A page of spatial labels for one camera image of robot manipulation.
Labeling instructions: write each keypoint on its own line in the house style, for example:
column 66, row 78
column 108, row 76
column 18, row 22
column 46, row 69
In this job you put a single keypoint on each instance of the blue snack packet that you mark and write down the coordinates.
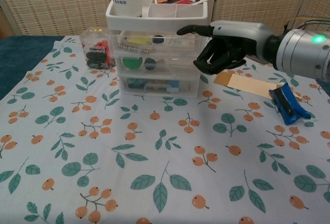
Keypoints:
column 291, row 115

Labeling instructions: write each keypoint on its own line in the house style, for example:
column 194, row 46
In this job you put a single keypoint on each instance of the orange fruit print tablecloth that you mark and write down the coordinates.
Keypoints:
column 165, row 157

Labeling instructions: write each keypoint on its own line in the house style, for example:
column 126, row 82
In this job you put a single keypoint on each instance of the tan cardboard strip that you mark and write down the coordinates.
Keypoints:
column 250, row 84

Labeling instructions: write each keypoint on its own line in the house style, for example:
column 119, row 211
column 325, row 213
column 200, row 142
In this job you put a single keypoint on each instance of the yellow soft item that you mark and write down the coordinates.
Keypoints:
column 139, row 40

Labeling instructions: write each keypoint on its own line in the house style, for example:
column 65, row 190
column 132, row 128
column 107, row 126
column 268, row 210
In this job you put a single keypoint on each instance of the woven bamboo folding screen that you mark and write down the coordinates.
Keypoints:
column 51, row 4

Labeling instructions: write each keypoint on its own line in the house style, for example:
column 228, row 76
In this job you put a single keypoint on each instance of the dark teal round cap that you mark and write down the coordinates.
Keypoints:
column 150, row 64

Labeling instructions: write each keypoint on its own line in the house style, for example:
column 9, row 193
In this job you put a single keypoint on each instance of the teal table cover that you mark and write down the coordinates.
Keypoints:
column 20, row 58

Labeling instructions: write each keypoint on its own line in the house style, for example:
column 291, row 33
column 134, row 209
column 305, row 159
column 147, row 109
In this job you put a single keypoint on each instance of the small blue white box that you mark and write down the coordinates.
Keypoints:
column 173, row 86

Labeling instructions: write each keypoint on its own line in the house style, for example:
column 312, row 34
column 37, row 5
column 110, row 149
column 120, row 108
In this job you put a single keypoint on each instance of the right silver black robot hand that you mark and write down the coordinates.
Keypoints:
column 239, row 38

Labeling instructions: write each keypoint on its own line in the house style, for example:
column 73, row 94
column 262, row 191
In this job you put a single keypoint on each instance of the green round disc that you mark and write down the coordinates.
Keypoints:
column 132, row 62

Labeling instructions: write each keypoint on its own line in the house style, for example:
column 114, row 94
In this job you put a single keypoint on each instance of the clear drawer with green disc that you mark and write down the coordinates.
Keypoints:
column 175, row 65

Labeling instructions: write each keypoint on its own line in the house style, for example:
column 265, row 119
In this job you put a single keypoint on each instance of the dark green box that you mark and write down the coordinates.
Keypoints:
column 136, row 82

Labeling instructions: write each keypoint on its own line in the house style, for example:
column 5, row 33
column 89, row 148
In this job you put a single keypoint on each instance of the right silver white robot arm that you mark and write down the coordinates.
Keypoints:
column 304, row 53

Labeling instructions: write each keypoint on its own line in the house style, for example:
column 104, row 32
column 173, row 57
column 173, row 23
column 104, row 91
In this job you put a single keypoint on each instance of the white plastic drawer organizer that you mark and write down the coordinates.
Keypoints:
column 154, row 22

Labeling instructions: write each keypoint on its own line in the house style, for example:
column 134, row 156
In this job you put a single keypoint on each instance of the clear drawer with blue box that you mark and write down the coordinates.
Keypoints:
column 159, row 87

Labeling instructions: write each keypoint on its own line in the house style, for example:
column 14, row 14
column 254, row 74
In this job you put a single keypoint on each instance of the clear box yellow item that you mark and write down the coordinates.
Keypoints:
column 178, row 44

